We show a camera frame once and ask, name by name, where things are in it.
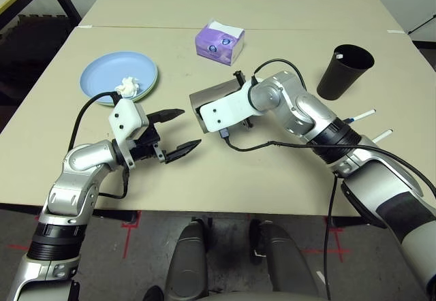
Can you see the black tripod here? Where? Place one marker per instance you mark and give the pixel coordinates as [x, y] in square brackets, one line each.
[422, 25]

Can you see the white tape strip on table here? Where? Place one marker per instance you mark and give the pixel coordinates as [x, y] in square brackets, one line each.
[395, 31]
[85, 27]

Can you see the blue plate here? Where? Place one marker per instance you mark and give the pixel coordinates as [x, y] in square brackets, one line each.
[109, 73]

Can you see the grey robot leg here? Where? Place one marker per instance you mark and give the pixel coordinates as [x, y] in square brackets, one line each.
[282, 260]
[187, 260]

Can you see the white tissue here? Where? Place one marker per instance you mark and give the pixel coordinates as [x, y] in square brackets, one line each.
[127, 86]

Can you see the white pen with black band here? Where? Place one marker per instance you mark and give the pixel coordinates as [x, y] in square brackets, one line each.
[383, 135]

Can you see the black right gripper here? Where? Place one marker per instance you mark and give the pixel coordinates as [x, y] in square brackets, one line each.
[239, 79]

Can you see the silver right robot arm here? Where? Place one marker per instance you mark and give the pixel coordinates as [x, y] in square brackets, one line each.
[306, 110]

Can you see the grey robot left leg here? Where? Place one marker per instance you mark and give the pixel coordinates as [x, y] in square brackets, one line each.
[187, 260]

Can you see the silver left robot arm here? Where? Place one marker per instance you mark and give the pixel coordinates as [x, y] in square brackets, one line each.
[78, 171]

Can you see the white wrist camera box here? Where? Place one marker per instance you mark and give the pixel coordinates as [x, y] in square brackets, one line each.
[127, 117]
[225, 110]

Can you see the white pen with blue band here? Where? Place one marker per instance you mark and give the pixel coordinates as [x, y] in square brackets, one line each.
[362, 114]

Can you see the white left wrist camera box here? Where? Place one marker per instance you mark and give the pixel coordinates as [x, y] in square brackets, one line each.
[127, 117]

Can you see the white tape strip on floor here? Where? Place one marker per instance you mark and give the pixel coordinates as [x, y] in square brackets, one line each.
[321, 278]

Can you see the grey glasses case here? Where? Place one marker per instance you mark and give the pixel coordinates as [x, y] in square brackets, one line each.
[204, 96]

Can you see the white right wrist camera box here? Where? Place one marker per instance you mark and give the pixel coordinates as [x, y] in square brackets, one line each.
[225, 110]

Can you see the purple tissue pack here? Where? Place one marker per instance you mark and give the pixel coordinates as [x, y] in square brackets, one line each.
[214, 44]

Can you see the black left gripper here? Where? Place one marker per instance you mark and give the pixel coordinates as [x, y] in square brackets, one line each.
[146, 144]

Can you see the grey robot right leg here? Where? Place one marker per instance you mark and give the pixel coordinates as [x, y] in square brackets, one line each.
[282, 260]

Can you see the black cup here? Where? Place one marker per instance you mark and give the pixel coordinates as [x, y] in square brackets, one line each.
[337, 79]

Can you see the black table foot bar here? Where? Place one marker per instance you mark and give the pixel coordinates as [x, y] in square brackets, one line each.
[351, 222]
[112, 215]

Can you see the green plate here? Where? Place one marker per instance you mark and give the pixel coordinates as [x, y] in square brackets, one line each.
[150, 91]

